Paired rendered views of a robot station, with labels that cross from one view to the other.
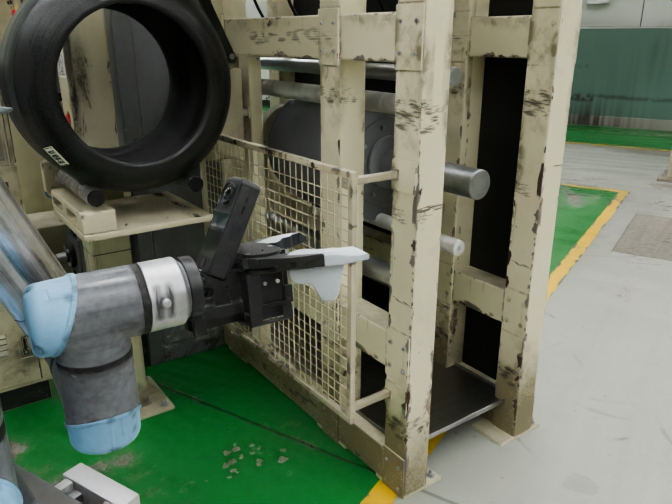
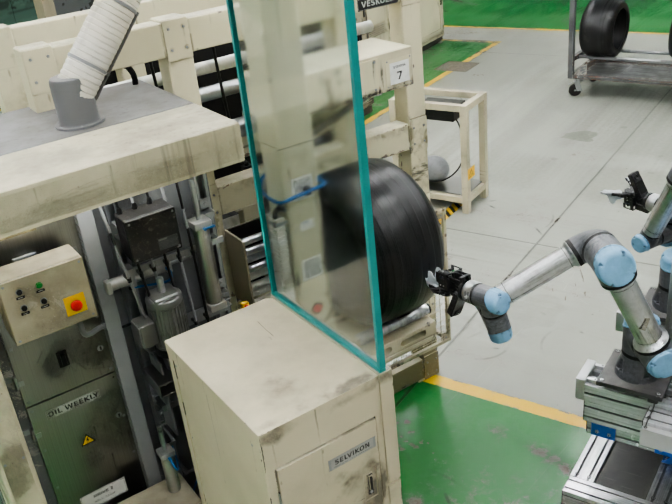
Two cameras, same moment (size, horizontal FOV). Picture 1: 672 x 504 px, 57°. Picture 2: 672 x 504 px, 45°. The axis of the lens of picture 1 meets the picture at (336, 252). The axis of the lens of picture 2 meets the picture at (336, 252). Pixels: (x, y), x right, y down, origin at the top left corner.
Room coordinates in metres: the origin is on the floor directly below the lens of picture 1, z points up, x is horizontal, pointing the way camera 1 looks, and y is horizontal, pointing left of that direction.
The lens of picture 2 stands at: (1.72, 3.23, 2.50)
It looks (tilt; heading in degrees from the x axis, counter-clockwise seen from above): 27 degrees down; 274
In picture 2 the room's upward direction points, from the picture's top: 6 degrees counter-clockwise
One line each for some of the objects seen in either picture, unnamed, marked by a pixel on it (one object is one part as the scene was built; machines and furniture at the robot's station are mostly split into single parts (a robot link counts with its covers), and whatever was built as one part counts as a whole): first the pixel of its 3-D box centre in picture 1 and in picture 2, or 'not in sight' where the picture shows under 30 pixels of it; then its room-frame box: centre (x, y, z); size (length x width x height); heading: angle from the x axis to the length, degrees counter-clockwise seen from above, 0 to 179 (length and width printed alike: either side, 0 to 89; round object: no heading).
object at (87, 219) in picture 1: (81, 208); (391, 340); (1.72, 0.73, 0.84); 0.36 x 0.09 x 0.06; 35
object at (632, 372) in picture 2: not in sight; (638, 360); (0.87, 0.87, 0.77); 0.15 x 0.15 x 0.10
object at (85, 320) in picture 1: (87, 312); not in sight; (0.57, 0.25, 1.04); 0.11 x 0.08 x 0.09; 122
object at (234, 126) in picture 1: (211, 112); (261, 261); (2.20, 0.44, 1.05); 0.20 x 0.15 x 0.30; 35
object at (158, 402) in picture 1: (126, 399); not in sight; (2.00, 0.78, 0.02); 0.27 x 0.27 x 0.04; 35
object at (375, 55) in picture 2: not in sight; (328, 78); (1.87, 0.30, 1.71); 0.61 x 0.25 x 0.15; 35
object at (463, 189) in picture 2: not in sight; (439, 148); (1.26, -2.37, 0.40); 0.60 x 0.35 x 0.80; 148
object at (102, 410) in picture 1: (97, 388); (665, 232); (0.59, 0.26, 0.94); 0.11 x 0.08 x 0.11; 32
